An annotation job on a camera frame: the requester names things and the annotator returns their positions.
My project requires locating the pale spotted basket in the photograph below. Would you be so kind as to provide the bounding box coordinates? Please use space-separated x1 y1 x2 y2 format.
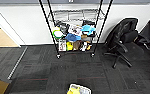
66 82 92 94

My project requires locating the brown paper package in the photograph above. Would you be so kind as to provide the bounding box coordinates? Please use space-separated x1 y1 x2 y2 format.
72 40 82 51

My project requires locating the yellow round toy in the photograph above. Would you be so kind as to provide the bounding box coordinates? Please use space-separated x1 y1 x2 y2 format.
66 41 74 52

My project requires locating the black and white package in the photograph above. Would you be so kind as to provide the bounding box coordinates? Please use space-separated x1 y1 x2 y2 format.
80 41 89 52

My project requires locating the blue cap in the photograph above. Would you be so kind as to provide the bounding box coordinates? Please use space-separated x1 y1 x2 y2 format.
64 32 82 43

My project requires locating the box with face picture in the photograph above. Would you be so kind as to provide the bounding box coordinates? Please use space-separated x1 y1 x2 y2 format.
57 39 68 53

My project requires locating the white printed magazine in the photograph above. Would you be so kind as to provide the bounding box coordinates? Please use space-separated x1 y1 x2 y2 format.
67 24 83 36

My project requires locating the light blue plush toy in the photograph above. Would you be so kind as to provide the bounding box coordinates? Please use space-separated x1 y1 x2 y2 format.
80 24 97 36

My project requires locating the green and white toy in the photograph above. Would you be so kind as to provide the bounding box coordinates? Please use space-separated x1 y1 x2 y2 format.
52 28 65 40

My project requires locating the small black bag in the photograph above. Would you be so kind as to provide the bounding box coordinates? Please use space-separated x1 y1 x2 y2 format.
55 20 70 34

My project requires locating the black office chair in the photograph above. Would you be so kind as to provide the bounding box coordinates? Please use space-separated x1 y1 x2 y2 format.
103 17 141 70

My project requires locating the black wire shelf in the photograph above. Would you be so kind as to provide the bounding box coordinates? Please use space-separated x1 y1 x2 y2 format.
38 0 114 60

